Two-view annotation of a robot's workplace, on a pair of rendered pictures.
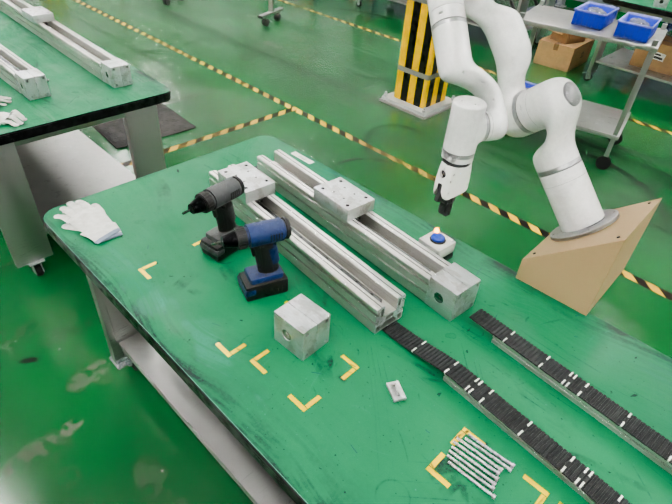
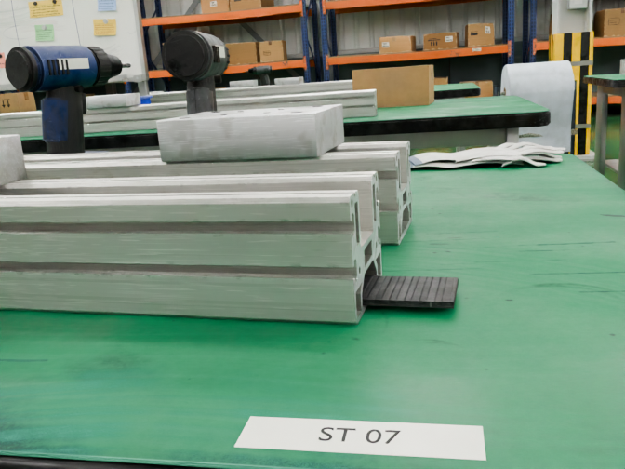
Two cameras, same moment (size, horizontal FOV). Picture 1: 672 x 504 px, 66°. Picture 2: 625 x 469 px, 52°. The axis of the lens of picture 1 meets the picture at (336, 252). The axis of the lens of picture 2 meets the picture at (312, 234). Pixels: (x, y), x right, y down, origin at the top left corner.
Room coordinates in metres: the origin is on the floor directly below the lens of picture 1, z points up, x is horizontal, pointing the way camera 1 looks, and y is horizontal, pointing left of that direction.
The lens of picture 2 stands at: (2.00, 0.02, 0.94)
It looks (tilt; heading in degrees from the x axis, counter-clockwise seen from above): 14 degrees down; 150
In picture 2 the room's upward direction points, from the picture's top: 4 degrees counter-clockwise
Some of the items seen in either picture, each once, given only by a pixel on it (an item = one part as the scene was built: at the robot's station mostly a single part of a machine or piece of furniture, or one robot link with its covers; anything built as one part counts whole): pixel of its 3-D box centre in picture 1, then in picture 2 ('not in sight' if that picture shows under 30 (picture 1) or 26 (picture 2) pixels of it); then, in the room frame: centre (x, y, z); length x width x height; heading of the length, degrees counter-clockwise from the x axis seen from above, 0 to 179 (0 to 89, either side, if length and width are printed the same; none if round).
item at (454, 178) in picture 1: (452, 174); not in sight; (1.24, -0.30, 1.06); 0.10 x 0.07 x 0.11; 134
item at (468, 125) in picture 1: (466, 125); not in sight; (1.24, -0.30, 1.20); 0.09 x 0.08 x 0.13; 109
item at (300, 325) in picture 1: (305, 324); not in sight; (0.87, 0.06, 0.83); 0.11 x 0.10 x 0.10; 140
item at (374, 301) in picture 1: (294, 236); (56, 195); (1.22, 0.13, 0.82); 0.80 x 0.10 x 0.09; 44
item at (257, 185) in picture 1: (246, 185); (256, 145); (1.40, 0.30, 0.87); 0.16 x 0.11 x 0.07; 44
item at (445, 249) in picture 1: (434, 248); not in sight; (1.24, -0.29, 0.81); 0.10 x 0.08 x 0.06; 134
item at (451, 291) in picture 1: (455, 289); not in sight; (1.04, -0.33, 0.83); 0.12 x 0.09 x 0.10; 134
